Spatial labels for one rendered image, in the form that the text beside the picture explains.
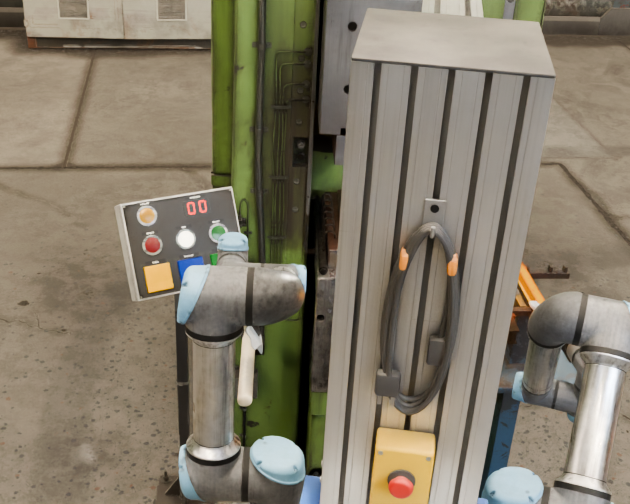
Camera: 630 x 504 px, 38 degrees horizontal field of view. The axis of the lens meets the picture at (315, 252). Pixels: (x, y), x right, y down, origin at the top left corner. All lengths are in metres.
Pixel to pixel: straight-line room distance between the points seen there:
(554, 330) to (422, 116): 0.98
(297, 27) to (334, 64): 0.19
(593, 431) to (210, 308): 0.83
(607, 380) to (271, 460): 0.72
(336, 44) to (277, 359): 1.20
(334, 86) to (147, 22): 5.43
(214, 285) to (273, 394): 1.62
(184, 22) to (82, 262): 3.63
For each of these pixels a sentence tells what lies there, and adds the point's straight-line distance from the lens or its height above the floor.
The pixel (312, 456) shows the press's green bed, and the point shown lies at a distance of 3.27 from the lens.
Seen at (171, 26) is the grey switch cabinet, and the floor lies 0.21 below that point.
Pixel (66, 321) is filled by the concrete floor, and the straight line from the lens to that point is 4.31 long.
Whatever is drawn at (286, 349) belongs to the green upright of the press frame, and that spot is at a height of 0.50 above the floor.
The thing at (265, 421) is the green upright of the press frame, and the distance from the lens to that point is 3.41.
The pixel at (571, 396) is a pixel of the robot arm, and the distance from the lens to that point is 2.39.
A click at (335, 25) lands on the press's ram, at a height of 1.69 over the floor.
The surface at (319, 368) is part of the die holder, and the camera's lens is 3.02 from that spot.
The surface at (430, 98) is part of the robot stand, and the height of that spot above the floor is 1.99.
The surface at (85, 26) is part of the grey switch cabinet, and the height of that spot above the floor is 0.20.
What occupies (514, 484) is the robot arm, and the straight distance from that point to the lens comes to 1.98.
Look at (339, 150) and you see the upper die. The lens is 2.69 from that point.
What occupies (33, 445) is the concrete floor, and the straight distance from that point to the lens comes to 3.66.
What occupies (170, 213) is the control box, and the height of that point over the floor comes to 1.16.
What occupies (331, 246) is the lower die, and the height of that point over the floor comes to 0.98.
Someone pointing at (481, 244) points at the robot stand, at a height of 1.79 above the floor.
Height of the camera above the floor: 2.36
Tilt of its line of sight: 29 degrees down
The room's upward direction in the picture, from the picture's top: 3 degrees clockwise
